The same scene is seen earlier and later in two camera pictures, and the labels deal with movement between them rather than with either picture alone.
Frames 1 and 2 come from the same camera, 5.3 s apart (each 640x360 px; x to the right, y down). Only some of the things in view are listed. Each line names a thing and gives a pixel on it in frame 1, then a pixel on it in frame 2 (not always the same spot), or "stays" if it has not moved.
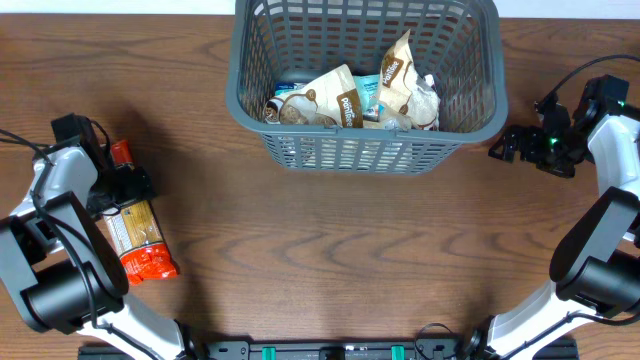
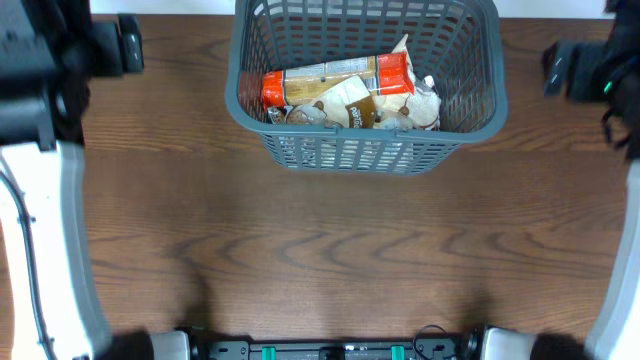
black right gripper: x=528 y=149 to x=584 y=62
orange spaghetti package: x=136 y=233 to x=387 y=74
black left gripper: x=135 y=185 to x=105 y=62
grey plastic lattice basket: x=278 y=43 stays
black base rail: x=335 y=349 stays
